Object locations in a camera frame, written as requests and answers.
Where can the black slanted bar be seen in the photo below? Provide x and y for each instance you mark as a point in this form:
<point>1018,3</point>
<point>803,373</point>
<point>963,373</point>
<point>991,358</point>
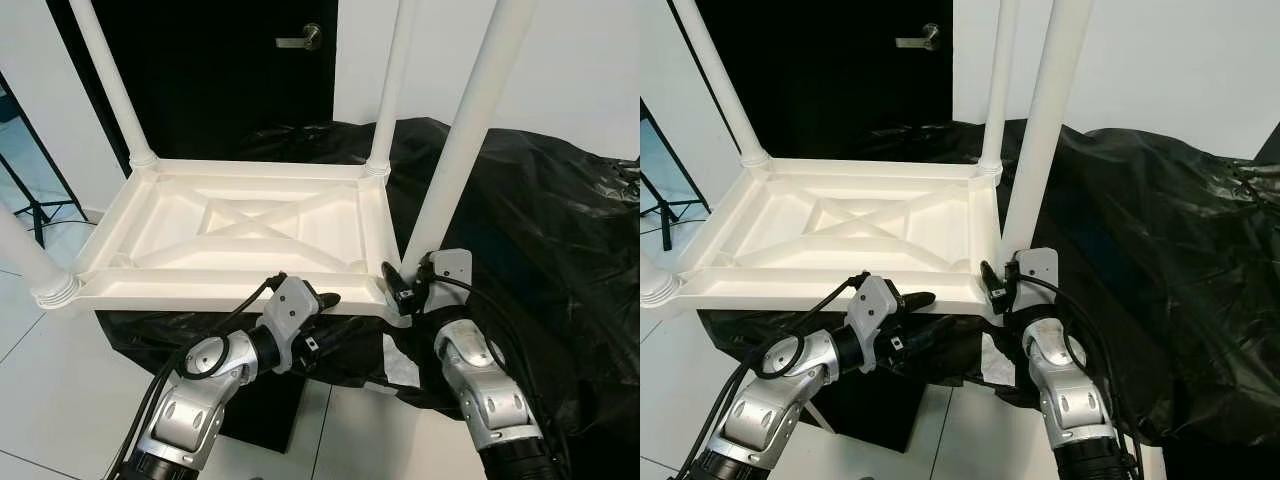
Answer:
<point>1270,150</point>

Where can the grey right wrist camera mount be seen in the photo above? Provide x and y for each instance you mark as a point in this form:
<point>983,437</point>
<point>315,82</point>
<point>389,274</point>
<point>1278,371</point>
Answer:
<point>1037,272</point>
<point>450,272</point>

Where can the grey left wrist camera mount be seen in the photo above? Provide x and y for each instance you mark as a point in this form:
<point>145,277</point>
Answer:
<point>290,310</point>
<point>873,310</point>

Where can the glass panel black frame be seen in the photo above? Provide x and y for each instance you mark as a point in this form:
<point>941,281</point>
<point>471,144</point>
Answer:
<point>25,160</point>
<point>660,165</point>

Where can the black plastic table cover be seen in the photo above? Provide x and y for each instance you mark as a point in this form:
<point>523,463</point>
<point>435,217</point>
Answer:
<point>1170,250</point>
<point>560,230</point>

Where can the black door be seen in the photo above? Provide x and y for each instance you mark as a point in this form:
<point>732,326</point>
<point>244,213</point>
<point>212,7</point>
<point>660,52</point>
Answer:
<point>220,80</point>
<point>840,80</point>

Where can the black tripod stand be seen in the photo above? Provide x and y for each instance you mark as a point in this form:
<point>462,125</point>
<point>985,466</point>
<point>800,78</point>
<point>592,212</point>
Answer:
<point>668,230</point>
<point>38,225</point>

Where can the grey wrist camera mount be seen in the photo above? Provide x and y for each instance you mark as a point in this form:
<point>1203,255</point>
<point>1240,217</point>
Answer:
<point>450,272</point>
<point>873,310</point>
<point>1037,272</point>
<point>290,310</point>

